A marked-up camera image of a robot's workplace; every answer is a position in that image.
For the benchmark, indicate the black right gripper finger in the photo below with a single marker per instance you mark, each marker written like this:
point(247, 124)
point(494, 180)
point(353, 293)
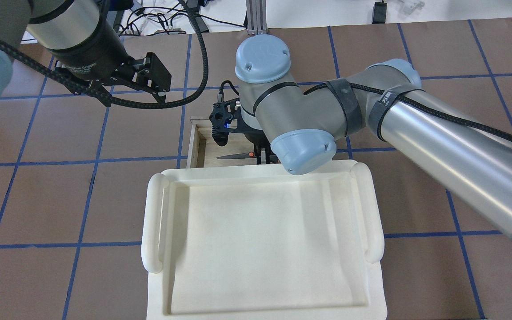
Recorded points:
point(263, 156)

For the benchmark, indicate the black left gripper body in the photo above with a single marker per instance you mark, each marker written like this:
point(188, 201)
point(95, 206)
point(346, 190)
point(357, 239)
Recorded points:
point(90, 50)

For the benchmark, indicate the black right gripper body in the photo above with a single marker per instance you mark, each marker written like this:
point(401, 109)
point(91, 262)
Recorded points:
point(256, 137)

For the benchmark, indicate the orange grey handled scissors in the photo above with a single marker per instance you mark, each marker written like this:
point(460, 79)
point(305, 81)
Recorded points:
point(273, 159)

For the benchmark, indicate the wooden drawer with white handle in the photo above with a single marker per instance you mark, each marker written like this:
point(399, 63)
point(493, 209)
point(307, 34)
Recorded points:
point(203, 151)

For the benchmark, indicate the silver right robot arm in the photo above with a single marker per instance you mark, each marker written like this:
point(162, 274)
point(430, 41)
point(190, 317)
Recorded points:
point(472, 160)

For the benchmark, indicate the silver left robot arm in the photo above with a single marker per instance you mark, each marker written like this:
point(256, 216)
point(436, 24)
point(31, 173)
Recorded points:
point(83, 38)

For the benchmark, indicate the white plastic tray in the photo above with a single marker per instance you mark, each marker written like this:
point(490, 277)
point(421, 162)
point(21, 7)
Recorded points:
point(257, 243)

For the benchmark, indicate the black power adapter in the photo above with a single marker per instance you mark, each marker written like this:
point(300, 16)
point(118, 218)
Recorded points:
point(379, 12)

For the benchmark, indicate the aluminium frame post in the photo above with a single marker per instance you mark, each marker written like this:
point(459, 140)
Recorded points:
point(256, 17)

